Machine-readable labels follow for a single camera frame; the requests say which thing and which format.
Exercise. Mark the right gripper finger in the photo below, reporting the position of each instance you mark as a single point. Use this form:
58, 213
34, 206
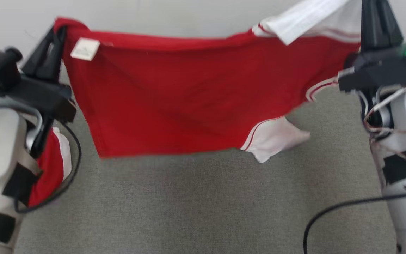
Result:
369, 24
386, 28

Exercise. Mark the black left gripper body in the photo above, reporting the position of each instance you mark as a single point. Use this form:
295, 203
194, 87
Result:
44, 97

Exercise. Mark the grey fabric sofa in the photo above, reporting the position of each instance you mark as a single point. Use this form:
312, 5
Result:
189, 204

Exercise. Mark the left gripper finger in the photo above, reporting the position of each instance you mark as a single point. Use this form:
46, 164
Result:
58, 56
39, 63

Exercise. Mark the red shorts with white stripe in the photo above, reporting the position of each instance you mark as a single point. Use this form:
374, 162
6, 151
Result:
48, 169

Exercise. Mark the red white basketball jersey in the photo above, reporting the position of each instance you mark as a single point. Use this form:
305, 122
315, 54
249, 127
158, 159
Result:
189, 98

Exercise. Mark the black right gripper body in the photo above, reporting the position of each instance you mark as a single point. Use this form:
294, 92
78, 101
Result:
382, 68

